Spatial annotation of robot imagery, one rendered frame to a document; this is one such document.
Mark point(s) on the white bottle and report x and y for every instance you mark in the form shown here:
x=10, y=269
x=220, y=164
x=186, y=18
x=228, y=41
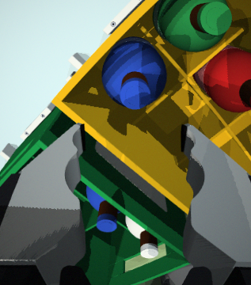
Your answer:
x=148, y=242

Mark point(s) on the yellow crate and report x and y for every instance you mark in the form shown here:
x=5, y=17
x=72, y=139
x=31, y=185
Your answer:
x=148, y=140

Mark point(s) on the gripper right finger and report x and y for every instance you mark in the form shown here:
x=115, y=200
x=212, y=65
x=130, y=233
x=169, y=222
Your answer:
x=217, y=232

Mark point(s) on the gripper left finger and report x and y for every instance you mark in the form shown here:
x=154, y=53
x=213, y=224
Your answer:
x=41, y=225

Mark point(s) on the dark green crate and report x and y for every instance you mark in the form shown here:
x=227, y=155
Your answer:
x=110, y=178

